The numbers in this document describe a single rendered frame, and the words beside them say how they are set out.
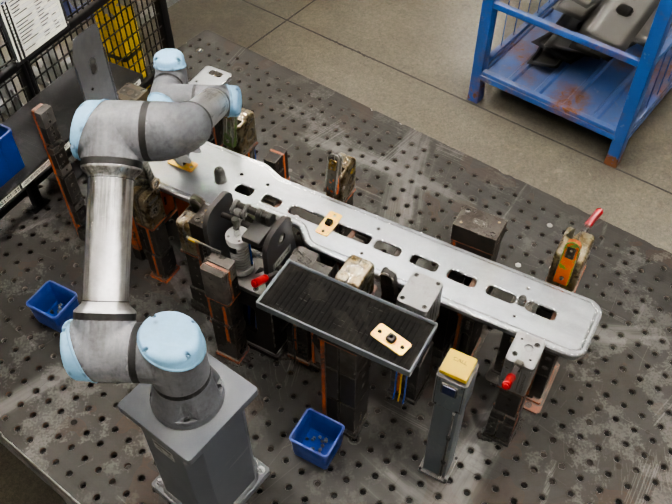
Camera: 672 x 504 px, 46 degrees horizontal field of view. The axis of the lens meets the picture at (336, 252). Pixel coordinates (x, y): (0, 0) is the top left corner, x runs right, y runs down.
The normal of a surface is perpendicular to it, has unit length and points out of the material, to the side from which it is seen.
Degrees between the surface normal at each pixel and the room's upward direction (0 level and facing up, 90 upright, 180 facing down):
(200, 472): 90
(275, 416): 0
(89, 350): 37
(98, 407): 0
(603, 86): 0
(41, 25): 90
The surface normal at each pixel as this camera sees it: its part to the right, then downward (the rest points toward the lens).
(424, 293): 0.00, -0.65
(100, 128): -0.04, -0.05
